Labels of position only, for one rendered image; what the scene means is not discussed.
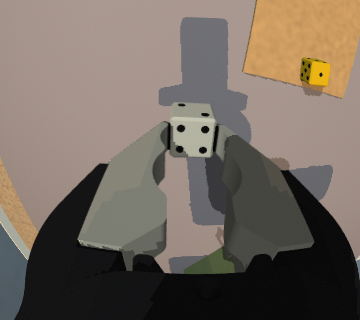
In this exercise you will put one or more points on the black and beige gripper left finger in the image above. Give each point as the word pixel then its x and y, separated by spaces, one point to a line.
pixel 116 212

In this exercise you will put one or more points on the tan mat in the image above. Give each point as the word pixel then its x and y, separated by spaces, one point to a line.
pixel 285 31

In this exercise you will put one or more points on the yellow die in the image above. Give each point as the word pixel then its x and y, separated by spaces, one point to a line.
pixel 315 72

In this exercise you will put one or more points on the grey die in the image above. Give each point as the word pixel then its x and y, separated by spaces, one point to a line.
pixel 192 130

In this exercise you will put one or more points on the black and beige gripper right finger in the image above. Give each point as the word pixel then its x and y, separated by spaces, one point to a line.
pixel 272 213

